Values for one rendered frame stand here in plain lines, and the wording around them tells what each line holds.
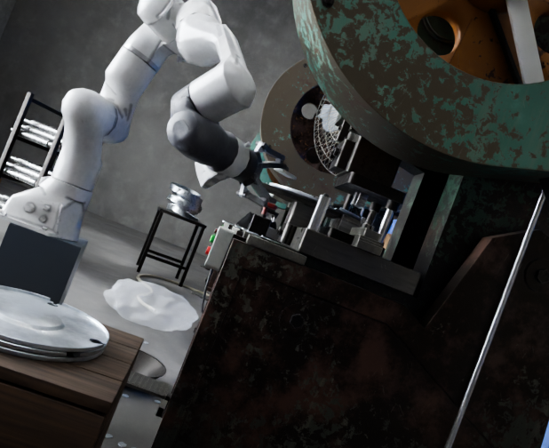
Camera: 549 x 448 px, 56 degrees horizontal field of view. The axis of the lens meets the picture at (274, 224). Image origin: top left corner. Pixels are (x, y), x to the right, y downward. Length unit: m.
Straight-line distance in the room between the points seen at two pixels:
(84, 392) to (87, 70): 7.96
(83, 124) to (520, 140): 1.00
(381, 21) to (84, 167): 0.83
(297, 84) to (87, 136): 1.64
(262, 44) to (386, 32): 7.48
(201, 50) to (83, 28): 7.66
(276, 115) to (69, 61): 6.23
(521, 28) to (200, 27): 0.66
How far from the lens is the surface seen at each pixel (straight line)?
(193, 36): 1.21
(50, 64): 8.82
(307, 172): 2.77
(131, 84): 1.45
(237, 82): 1.01
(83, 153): 1.43
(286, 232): 1.37
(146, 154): 8.19
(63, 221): 1.43
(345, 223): 1.37
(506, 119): 1.09
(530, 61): 1.17
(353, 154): 1.39
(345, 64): 1.01
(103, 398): 0.81
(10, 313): 0.97
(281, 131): 2.79
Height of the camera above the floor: 0.65
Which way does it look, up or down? 2 degrees up
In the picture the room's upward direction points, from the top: 21 degrees clockwise
